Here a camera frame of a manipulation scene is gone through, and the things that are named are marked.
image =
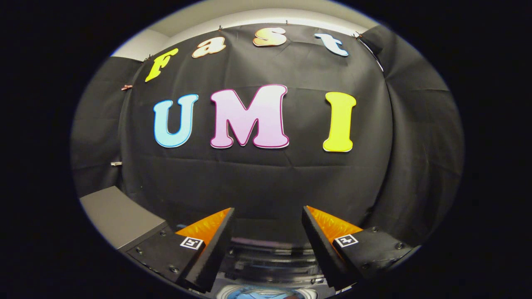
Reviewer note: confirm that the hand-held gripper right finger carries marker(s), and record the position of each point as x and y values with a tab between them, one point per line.
322	249

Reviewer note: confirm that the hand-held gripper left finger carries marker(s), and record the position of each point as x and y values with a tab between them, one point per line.
214	249

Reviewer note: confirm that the grey top-load washing machine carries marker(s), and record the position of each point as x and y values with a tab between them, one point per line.
226	293

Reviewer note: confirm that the light blue polo shirt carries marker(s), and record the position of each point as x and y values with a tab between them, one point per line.
266	295

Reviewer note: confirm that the black backdrop cloth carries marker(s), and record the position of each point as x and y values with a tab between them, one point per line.
270	182

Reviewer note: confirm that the grey side table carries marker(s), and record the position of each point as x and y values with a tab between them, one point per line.
116	216

